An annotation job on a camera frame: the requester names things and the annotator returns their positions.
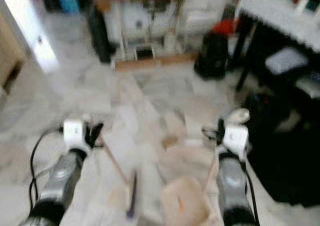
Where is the black table with white cloth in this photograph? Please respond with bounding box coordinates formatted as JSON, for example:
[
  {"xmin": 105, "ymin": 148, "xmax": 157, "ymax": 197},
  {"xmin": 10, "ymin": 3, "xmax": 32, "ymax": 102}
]
[{"xmin": 234, "ymin": 0, "xmax": 320, "ymax": 93}]

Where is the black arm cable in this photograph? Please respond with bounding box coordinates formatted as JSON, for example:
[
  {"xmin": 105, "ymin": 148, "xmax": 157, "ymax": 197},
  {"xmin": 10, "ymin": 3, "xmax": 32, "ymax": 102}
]
[
  {"xmin": 29, "ymin": 127, "xmax": 66, "ymax": 199},
  {"xmin": 244, "ymin": 160, "xmax": 262, "ymax": 226}
]

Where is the small brown cardboard scrap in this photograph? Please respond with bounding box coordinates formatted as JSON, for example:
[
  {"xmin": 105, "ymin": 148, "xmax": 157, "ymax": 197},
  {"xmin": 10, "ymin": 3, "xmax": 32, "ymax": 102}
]
[{"xmin": 162, "ymin": 136, "xmax": 181, "ymax": 150}]

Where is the white door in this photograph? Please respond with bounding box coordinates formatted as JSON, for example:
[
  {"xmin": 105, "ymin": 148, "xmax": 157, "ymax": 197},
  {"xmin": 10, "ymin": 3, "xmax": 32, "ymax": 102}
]
[{"xmin": 0, "ymin": 0, "xmax": 62, "ymax": 75}]

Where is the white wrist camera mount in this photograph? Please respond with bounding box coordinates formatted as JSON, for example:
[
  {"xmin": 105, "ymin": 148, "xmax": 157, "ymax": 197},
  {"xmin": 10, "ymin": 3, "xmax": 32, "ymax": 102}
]
[
  {"xmin": 63, "ymin": 118, "xmax": 92, "ymax": 152},
  {"xmin": 222, "ymin": 124, "xmax": 250, "ymax": 160}
]

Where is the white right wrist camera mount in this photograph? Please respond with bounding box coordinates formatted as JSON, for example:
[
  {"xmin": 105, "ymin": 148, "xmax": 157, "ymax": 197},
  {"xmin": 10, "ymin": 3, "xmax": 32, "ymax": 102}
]
[{"xmin": 222, "ymin": 124, "xmax": 250, "ymax": 160}]

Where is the tall black cylinder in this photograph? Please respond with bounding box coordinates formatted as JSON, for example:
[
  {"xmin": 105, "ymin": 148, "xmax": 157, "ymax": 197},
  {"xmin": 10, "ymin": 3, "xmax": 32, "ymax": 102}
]
[{"xmin": 86, "ymin": 5, "xmax": 117, "ymax": 65}]

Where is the black stool with grey cushion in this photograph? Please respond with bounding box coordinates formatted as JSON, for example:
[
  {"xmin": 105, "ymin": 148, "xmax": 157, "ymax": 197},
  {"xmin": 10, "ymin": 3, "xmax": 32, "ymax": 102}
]
[{"xmin": 263, "ymin": 47, "xmax": 311, "ymax": 87}]

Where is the beige long-handled dustpan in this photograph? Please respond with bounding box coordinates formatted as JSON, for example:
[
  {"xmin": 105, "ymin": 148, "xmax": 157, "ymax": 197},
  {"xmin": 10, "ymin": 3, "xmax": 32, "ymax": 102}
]
[{"xmin": 160, "ymin": 108, "xmax": 251, "ymax": 226}]

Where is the light wooden cabinet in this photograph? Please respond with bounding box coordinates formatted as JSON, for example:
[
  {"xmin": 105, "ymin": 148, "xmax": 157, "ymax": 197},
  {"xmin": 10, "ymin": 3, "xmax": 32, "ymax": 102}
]
[{"xmin": 0, "ymin": 15, "xmax": 27, "ymax": 95}]

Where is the broom with wooden handle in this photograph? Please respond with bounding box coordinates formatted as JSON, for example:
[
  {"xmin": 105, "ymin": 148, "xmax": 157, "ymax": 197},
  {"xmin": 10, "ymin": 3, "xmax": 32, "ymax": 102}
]
[{"xmin": 99, "ymin": 135, "xmax": 140, "ymax": 220}]

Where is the black floor mat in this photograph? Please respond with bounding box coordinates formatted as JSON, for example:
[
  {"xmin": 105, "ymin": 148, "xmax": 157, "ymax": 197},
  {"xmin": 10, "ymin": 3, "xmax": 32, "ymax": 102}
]
[{"xmin": 241, "ymin": 90, "xmax": 320, "ymax": 208}]

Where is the white bottle with blue cap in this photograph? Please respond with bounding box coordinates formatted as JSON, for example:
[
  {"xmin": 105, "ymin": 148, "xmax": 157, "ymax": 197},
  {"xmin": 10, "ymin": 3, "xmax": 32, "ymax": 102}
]
[{"xmin": 296, "ymin": 0, "xmax": 317, "ymax": 15}]

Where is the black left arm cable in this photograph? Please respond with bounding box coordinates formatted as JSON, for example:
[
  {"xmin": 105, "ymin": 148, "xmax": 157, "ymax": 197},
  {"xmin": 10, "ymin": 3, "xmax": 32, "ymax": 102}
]
[{"xmin": 29, "ymin": 127, "xmax": 66, "ymax": 199}]

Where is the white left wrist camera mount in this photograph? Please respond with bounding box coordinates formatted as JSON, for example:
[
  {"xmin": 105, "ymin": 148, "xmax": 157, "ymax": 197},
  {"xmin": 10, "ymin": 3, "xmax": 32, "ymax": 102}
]
[{"xmin": 63, "ymin": 118, "xmax": 92, "ymax": 152}]

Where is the wooden and white shelf rack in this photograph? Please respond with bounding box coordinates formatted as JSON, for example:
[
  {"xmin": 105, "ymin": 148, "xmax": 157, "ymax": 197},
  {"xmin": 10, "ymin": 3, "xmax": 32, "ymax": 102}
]
[{"xmin": 94, "ymin": 0, "xmax": 197, "ymax": 70}]

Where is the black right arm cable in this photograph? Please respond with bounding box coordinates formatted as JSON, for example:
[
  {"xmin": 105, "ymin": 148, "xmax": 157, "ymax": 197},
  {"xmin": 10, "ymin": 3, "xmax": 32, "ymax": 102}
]
[{"xmin": 244, "ymin": 160, "xmax": 262, "ymax": 226}]

